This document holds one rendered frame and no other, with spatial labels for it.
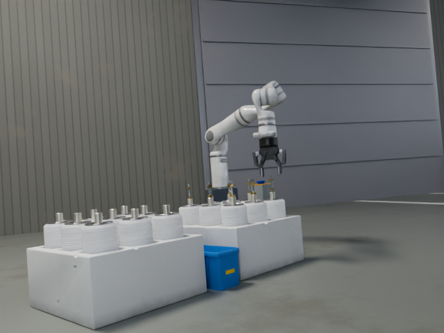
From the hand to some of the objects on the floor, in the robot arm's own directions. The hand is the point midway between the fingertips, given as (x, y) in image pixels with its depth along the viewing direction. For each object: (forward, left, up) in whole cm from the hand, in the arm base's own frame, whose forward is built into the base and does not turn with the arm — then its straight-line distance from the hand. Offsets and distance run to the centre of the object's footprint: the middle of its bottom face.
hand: (271, 172), depth 173 cm
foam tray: (-5, -16, -36) cm, 40 cm away
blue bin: (+15, -37, -36) cm, 53 cm away
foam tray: (+20, -64, -36) cm, 76 cm away
